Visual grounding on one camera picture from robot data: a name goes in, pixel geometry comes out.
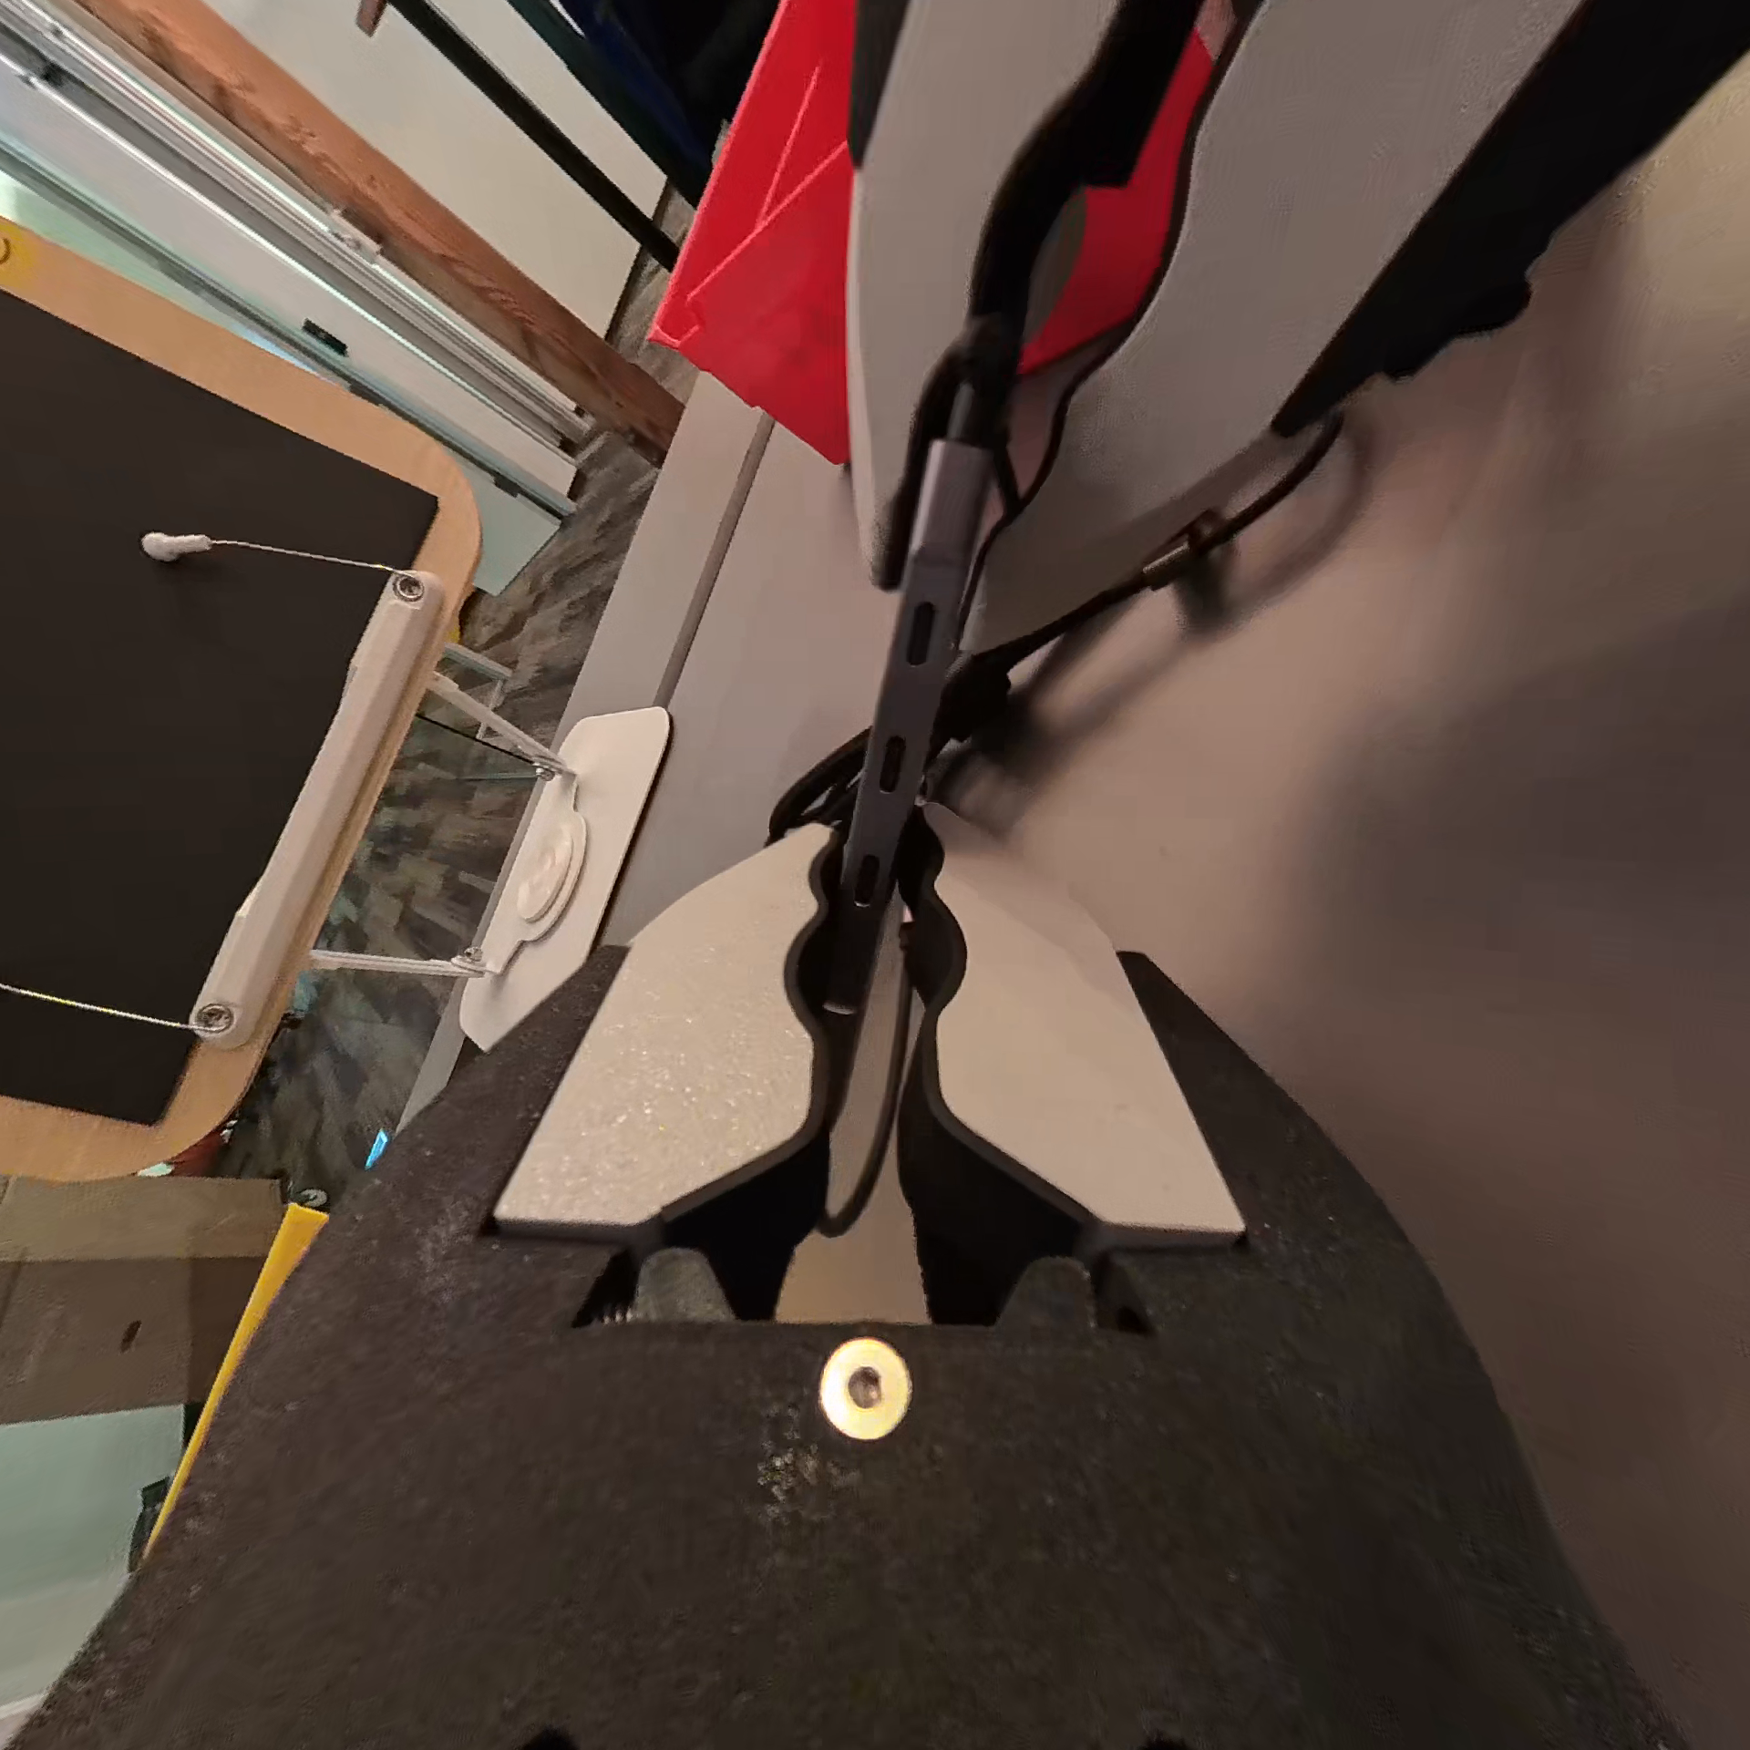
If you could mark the yellow plastic bin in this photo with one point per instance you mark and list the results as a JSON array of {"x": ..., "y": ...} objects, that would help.
[{"x": 254, "y": 1325}]

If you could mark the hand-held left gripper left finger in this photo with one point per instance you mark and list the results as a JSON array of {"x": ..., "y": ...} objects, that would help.
[{"x": 658, "y": 1067}]

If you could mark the white stand bracket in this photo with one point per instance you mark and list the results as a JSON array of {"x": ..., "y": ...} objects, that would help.
[{"x": 343, "y": 807}]

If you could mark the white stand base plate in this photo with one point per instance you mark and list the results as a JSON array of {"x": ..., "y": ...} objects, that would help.
[{"x": 616, "y": 779}]

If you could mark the brown cardboard box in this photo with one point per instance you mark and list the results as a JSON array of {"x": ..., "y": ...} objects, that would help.
[{"x": 110, "y": 1286}]

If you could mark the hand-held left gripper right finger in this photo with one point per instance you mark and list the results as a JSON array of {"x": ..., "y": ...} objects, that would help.
[{"x": 1080, "y": 1094}]

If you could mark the red plastic bin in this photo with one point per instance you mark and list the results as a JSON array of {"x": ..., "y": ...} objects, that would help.
[{"x": 766, "y": 273}]

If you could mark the black panel wooden board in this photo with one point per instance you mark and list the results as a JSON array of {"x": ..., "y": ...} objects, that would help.
[{"x": 166, "y": 685}]

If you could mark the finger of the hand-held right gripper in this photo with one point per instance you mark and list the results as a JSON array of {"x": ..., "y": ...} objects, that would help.
[
  {"x": 1299, "y": 206},
  {"x": 931, "y": 273}
]

